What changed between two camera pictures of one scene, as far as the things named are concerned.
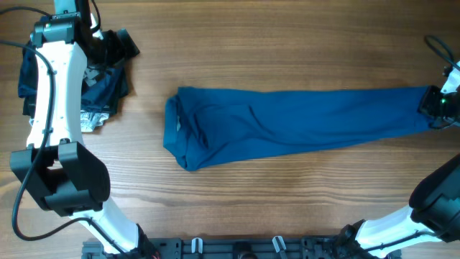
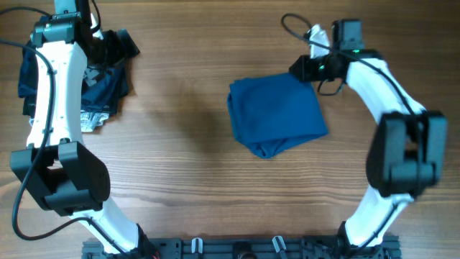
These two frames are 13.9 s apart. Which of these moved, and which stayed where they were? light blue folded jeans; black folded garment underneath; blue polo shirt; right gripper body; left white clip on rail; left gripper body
Moved: right gripper body; blue polo shirt
Stayed: left white clip on rail; left gripper body; black folded garment underneath; light blue folded jeans
